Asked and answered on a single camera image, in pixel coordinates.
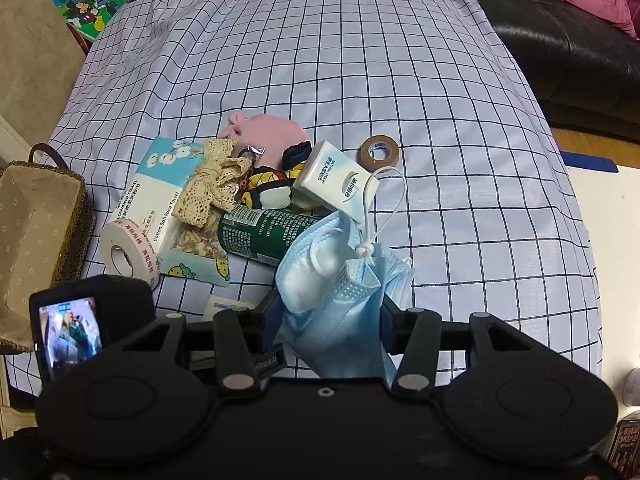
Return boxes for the blue surgical face masks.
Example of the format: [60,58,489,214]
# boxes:
[276,210,413,382]

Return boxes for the white toilet paper roll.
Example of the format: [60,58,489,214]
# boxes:
[99,219,160,289]

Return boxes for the herb sachet with blue top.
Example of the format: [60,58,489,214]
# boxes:
[160,223,231,287]

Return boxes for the beige lace cloth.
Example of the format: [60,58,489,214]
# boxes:
[172,138,252,228]

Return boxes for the white pocket tissue pack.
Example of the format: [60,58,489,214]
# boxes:
[293,141,380,224]

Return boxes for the brown tape roll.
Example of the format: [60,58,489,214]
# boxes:
[357,136,400,172]

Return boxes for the pink soft toy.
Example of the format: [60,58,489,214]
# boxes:
[217,110,309,169]

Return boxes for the small white tissue packet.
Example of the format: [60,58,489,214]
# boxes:
[202,295,257,322]

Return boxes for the green drink can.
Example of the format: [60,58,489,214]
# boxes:
[218,205,319,266]

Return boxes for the woven basket with floral liner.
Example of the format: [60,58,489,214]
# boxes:
[0,143,96,354]

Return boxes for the blue white cleansing towel pack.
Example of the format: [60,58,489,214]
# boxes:
[108,136,204,255]

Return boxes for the blue white checkered sheet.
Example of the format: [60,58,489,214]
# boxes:
[48,0,602,372]

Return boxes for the black leather sofa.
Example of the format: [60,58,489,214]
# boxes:
[477,0,640,142]

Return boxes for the Mickey Mouse picture board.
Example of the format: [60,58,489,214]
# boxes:
[52,0,127,41]

